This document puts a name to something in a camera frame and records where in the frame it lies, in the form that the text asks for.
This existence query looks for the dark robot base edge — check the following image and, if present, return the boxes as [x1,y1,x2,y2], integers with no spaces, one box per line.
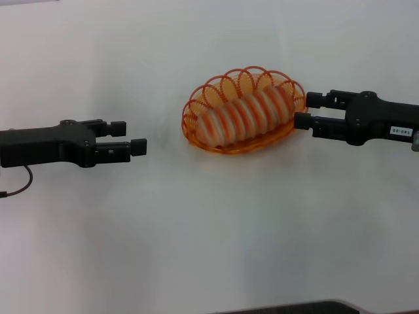
[206,298,419,314]

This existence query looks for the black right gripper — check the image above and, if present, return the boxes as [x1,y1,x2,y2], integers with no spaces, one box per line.
[293,90,419,147]

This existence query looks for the orange wire basket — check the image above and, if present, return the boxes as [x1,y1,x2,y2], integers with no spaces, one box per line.
[180,65,310,156]

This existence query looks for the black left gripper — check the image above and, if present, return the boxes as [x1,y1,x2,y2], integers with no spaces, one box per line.
[0,119,148,169]

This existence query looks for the dark left arm cable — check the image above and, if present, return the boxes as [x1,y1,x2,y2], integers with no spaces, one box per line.
[0,164,34,200]

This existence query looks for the orange striped bread loaf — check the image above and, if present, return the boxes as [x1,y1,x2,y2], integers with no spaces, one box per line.
[194,85,295,148]

